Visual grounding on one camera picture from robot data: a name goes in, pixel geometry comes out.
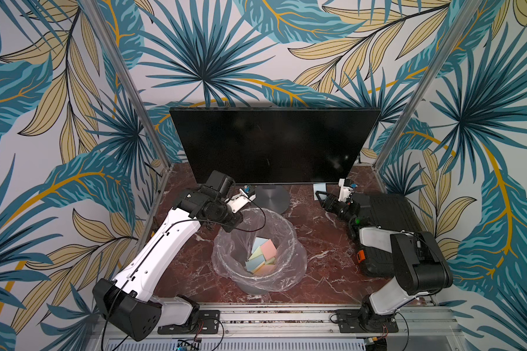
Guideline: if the aluminium front rail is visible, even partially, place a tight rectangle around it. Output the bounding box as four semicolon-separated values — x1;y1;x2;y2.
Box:
87;303;462;339

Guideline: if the black computer monitor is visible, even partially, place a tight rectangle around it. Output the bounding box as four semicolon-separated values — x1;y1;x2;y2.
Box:
170;108;381;184

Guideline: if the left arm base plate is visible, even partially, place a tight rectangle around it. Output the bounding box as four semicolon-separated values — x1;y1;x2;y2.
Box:
157;310;223;335

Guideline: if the blue sticky note in bin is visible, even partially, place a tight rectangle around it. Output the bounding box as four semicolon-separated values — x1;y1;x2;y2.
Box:
251;237;268;253

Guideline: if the aluminium frame post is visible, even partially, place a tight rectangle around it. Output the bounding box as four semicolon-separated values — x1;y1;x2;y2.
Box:
80;0;173;170
373;0;482;172

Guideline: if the grey round monitor stand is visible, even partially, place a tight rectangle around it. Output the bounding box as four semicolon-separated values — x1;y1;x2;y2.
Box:
253;185;291;214

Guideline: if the right aluminium frame post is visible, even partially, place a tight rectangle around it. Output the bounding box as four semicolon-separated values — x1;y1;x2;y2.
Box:
373;0;482;172

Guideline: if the mesh waste bin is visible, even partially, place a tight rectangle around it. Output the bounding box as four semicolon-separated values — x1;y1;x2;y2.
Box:
214;208;304;295

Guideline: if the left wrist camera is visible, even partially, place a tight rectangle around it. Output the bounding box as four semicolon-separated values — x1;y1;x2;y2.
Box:
225;185;256;213

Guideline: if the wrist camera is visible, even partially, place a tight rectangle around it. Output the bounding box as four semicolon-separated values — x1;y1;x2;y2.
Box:
338;178;357;203
225;185;256;213

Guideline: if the blue sticky note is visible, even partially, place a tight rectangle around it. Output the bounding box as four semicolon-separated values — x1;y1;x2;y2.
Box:
313;183;326;193
245;255;266;273
251;237;268;253

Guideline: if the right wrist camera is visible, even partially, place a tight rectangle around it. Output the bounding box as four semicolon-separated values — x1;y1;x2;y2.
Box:
338;178;357;203

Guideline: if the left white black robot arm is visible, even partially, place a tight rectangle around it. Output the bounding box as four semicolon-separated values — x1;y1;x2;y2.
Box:
93;171;243;342

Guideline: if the left aluminium frame post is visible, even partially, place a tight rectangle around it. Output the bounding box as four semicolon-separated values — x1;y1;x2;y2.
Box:
80;0;173;170

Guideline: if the clear plastic bin liner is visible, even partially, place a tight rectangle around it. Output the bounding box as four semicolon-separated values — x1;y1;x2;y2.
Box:
210;207;308;297

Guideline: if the green sticky note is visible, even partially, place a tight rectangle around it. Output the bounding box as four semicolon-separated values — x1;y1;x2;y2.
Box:
249;247;263;260

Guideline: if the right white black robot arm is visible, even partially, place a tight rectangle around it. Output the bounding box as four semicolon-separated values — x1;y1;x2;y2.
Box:
316;191;453;334

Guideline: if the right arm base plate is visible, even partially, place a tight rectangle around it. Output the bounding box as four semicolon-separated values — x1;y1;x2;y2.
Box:
335;309;399;335

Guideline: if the black plastic tool case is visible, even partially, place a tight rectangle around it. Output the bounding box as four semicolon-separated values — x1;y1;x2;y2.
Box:
348;193;422;278

